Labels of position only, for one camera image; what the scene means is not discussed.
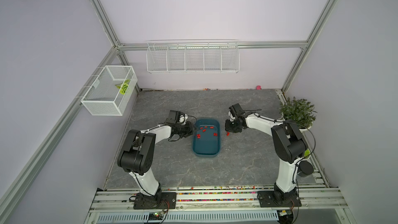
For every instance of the long white wire wall basket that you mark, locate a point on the long white wire wall basket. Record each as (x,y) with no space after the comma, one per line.
(201,56)

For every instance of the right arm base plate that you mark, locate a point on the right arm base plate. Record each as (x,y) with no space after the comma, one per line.
(279,199)

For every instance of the white wire cube basket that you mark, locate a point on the white wire cube basket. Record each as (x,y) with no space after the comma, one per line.
(103,97)

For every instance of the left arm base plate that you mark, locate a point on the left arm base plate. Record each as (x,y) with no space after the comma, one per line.
(164,200)

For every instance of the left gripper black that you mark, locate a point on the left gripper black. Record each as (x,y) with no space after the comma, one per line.
(189,130)

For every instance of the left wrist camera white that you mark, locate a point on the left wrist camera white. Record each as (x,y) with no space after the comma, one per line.
(176,117)

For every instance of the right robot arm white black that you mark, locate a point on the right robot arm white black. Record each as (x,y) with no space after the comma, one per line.
(289,146)

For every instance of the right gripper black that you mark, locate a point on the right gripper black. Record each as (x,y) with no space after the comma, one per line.
(227,127)

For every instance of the green leaf toy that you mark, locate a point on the green leaf toy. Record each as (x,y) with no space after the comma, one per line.
(123,87)

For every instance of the teal plastic storage box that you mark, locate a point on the teal plastic storage box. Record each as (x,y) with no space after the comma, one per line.
(206,138)

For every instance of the black cylinder weight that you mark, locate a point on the black cylinder weight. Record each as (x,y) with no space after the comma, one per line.
(305,169)

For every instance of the white ventilation grille strip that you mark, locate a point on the white ventilation grille strip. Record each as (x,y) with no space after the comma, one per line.
(187,217)

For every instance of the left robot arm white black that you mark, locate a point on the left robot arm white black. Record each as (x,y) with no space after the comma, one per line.
(137,152)

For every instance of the large potted green plant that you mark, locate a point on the large potted green plant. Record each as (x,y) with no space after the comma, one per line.
(301,111)

